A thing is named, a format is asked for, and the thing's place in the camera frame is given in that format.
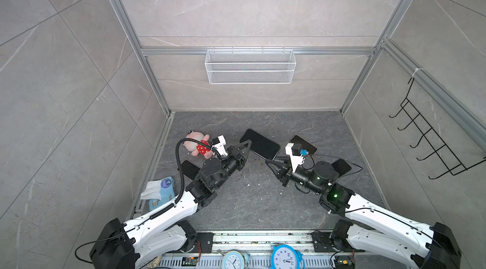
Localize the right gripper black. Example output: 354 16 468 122
268 156 324 197

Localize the black phone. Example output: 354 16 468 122
240 128 280 160

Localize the black phone case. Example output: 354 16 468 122
331 159 352 177

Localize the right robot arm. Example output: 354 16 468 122
265 157 462 268

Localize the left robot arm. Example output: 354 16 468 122
89 140 251 268

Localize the phone in red case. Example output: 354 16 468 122
290 135 317 155

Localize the pink plush toy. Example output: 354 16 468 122
184 131 214 159

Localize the blue alarm clock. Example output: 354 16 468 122
270 244 302 269

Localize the blue wet wipes pack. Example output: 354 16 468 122
140 177 175 211

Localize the white alarm clock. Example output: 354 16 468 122
221 251 246 269

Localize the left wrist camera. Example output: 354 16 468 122
211 136 228 158

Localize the dark phone near left wall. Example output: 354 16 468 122
181 160 200 181

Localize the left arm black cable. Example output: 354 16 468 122
174 138 213 205

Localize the white wire basket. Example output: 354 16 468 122
205 49 297 85

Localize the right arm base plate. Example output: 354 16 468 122
310 230 339 253

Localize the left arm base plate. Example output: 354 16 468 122
184 232 215 253

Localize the black wall hook rack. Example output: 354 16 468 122
389 79 485 180

